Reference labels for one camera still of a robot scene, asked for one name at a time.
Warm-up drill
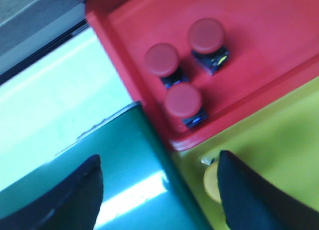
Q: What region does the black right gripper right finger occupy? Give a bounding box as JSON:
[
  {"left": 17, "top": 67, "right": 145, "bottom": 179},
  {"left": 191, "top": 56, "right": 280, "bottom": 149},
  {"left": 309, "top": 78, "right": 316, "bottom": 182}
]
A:
[{"left": 217, "top": 150, "right": 319, "bottom": 230}]

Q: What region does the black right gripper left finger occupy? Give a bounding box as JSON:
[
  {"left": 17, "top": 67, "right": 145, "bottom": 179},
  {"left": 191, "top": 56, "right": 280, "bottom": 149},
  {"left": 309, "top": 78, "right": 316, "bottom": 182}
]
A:
[{"left": 0, "top": 155, "right": 103, "bottom": 230}]

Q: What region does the yellow mushroom push button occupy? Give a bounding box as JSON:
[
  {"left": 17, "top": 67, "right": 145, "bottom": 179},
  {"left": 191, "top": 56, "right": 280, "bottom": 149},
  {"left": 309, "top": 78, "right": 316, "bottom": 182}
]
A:
[{"left": 203, "top": 159, "right": 221, "bottom": 204}]

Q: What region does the red mushroom push button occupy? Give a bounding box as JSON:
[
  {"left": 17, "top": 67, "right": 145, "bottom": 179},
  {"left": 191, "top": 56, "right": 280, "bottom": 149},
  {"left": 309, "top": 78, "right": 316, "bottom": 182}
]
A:
[
  {"left": 187, "top": 18, "right": 229, "bottom": 75},
  {"left": 144, "top": 43, "right": 189, "bottom": 89},
  {"left": 163, "top": 82, "right": 208, "bottom": 129}
]

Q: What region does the yellow tray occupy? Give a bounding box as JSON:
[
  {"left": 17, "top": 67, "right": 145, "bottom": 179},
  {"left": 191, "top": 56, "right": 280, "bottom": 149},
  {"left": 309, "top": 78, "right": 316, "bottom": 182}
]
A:
[{"left": 172, "top": 78, "right": 319, "bottom": 230}]

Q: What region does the green conveyor belt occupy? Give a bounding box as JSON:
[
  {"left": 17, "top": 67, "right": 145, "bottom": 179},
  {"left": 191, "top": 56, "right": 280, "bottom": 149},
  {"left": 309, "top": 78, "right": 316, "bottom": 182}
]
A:
[{"left": 0, "top": 102, "right": 210, "bottom": 230}]

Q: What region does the orange red object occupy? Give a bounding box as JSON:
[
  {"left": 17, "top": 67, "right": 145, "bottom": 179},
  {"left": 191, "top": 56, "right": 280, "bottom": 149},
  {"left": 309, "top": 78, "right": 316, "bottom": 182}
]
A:
[{"left": 85, "top": 0, "right": 319, "bottom": 151}]

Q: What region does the grey stone slab right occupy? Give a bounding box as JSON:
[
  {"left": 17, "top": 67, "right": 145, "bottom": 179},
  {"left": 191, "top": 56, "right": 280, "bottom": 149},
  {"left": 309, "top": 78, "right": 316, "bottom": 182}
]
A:
[{"left": 0, "top": 0, "right": 86, "bottom": 55}]

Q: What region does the white conveyor frame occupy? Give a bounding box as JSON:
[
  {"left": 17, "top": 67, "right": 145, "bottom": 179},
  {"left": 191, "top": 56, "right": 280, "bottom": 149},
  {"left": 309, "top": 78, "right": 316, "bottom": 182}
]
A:
[{"left": 0, "top": 28, "right": 132, "bottom": 189}]

